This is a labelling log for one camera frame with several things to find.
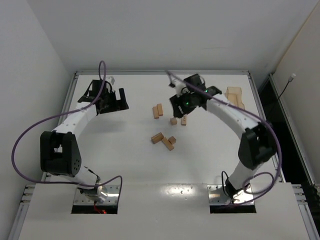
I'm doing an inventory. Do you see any purple cable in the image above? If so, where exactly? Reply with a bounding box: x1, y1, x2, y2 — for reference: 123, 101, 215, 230
11, 60, 123, 191
166, 70, 283, 206

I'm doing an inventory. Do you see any long wooden block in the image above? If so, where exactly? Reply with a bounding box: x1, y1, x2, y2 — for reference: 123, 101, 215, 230
157, 103, 164, 116

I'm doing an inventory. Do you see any amber transparent plastic bin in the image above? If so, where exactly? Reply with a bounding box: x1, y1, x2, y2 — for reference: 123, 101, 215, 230
225, 86, 245, 110

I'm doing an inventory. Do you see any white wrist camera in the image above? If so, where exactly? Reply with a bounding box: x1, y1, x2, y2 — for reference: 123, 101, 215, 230
174, 83, 188, 98
108, 76, 115, 85

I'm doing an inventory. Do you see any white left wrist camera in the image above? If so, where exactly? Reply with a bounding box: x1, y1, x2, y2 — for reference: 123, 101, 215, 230
108, 76, 115, 85

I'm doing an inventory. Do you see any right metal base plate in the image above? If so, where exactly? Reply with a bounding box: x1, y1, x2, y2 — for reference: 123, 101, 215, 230
207, 184, 255, 205

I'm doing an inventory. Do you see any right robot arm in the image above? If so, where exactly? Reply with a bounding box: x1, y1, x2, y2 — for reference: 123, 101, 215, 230
166, 71, 280, 199

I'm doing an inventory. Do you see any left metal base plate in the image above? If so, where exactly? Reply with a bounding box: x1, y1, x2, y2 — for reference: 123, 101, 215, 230
73, 184, 120, 206

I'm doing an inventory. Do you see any thin wooden plank block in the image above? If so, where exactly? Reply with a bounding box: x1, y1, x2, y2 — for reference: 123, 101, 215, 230
181, 115, 187, 126

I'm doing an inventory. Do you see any small wooden cube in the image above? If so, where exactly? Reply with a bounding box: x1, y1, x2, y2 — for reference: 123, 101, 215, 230
168, 136, 177, 145

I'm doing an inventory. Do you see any wooden block cube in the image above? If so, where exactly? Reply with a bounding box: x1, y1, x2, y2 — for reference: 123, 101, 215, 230
170, 117, 178, 126

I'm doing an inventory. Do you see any aluminium table frame rail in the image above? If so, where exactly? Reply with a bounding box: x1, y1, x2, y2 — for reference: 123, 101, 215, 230
7, 69, 320, 240

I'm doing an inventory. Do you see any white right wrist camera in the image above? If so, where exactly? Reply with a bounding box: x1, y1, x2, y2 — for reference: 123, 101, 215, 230
174, 83, 188, 98

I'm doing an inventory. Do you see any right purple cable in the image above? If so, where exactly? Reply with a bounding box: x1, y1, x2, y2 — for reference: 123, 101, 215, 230
166, 70, 283, 206

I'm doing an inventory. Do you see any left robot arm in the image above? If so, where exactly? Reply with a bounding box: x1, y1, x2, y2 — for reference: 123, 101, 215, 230
40, 79, 129, 203

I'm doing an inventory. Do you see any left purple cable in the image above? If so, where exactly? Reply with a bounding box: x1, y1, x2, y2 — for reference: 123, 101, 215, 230
11, 60, 123, 191

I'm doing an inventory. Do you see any black wall cable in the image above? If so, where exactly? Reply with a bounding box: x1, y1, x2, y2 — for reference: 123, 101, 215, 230
267, 72, 297, 118

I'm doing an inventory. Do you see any wide wooden block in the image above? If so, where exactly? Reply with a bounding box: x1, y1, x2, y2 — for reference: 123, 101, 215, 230
151, 132, 164, 144

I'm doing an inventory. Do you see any metal base plate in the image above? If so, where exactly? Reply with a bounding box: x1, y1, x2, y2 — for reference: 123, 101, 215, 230
73, 184, 120, 206
207, 184, 255, 205

